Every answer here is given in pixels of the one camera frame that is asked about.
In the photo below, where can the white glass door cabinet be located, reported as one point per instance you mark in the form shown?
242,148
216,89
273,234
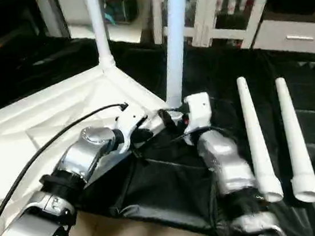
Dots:
229,2

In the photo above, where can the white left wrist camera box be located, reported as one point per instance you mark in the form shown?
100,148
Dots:
132,124

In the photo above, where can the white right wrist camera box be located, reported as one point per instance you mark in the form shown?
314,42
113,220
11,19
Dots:
197,116

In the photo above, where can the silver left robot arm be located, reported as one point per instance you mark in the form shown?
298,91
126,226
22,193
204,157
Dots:
67,175

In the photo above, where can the white drawer unit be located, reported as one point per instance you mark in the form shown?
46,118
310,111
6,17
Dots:
294,35

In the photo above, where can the black work mat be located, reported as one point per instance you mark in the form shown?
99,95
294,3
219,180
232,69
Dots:
172,191

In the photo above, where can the white plastic table top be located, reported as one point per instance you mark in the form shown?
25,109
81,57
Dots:
27,134

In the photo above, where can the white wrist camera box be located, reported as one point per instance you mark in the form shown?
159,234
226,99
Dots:
132,124
197,116

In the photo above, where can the white plastic table leg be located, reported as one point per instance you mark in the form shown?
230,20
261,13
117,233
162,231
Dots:
259,140
175,41
98,27
296,135

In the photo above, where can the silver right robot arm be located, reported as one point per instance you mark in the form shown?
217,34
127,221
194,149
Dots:
229,166

